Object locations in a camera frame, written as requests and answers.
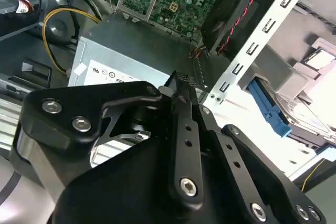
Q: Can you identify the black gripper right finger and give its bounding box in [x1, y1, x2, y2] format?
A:
[189, 78, 328, 224]

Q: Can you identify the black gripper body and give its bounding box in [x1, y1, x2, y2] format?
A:
[51, 144, 253, 224]

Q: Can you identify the hard disk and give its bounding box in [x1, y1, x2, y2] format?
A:
[246, 77, 335, 143]

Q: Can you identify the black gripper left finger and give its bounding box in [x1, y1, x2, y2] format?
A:
[12, 71, 205, 206]

